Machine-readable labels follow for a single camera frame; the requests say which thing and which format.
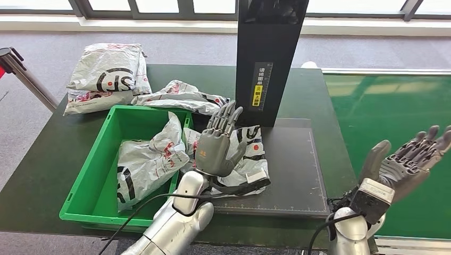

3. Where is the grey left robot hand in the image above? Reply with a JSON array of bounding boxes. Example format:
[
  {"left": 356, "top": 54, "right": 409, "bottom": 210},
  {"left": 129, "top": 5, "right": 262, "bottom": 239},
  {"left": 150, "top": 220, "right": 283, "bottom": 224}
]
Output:
[{"left": 195, "top": 101, "right": 248, "bottom": 178}]

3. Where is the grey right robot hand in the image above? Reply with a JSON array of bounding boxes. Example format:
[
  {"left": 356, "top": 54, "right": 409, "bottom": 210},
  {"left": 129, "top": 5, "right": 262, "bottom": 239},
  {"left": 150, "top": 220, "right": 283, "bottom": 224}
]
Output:
[{"left": 358, "top": 125, "right": 451, "bottom": 203}]

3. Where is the white plastic courier parcel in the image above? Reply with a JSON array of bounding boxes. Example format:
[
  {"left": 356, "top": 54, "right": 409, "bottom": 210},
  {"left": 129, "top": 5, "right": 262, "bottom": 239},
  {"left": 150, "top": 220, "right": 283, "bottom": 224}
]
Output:
[
  {"left": 131, "top": 80, "right": 231, "bottom": 116},
  {"left": 66, "top": 42, "right": 144, "bottom": 94},
  {"left": 63, "top": 53, "right": 154, "bottom": 116},
  {"left": 116, "top": 112, "right": 191, "bottom": 213},
  {"left": 181, "top": 125, "right": 270, "bottom": 198}
]

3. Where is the green conveyor belt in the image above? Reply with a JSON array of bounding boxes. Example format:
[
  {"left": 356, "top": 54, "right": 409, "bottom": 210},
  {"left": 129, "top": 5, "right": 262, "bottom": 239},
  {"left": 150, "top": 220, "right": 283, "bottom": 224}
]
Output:
[{"left": 322, "top": 69, "right": 451, "bottom": 255}]

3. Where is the black inbound scanner machine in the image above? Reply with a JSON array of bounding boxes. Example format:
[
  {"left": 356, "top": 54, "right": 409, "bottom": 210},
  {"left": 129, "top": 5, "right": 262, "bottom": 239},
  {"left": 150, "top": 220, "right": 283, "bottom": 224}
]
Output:
[{"left": 191, "top": 0, "right": 330, "bottom": 219}]

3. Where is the black yellow ruler sticker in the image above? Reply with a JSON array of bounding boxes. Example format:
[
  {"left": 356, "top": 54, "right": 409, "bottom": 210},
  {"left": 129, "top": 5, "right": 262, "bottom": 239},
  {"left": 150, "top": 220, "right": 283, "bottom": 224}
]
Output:
[{"left": 249, "top": 62, "right": 274, "bottom": 113}]

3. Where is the green plastic crate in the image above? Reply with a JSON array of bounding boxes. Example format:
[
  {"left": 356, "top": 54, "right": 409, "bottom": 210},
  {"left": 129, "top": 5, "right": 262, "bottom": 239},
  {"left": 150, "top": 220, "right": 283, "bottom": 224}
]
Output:
[{"left": 59, "top": 105, "right": 195, "bottom": 234}]

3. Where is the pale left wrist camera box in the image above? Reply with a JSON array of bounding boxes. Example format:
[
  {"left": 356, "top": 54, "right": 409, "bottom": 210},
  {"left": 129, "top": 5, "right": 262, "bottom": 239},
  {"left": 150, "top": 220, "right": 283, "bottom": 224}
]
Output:
[{"left": 245, "top": 168, "right": 271, "bottom": 191}]

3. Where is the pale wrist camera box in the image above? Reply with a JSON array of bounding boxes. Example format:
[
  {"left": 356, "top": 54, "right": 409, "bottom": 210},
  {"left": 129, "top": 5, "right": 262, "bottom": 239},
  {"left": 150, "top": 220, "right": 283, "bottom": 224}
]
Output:
[
  {"left": 348, "top": 177, "right": 396, "bottom": 226},
  {"left": 245, "top": 168, "right": 271, "bottom": 191}
]

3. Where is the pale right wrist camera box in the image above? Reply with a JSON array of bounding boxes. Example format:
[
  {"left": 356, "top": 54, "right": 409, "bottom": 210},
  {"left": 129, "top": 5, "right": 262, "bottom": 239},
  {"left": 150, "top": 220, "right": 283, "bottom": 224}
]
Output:
[{"left": 348, "top": 177, "right": 396, "bottom": 226}]

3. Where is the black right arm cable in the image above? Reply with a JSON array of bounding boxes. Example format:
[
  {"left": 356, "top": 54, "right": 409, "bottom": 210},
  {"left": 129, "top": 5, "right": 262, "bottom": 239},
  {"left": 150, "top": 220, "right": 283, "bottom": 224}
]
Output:
[{"left": 306, "top": 211, "right": 364, "bottom": 255}]

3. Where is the dark window frame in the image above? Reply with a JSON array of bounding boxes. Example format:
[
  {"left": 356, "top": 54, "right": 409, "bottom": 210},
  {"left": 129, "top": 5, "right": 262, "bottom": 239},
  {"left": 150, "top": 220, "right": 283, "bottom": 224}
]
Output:
[{"left": 0, "top": 0, "right": 451, "bottom": 21}]

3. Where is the silver stanchion post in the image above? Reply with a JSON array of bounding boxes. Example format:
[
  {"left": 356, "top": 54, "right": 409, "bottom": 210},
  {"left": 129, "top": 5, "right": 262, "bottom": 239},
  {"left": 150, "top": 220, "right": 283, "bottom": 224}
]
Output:
[{"left": 0, "top": 46, "right": 59, "bottom": 113}]

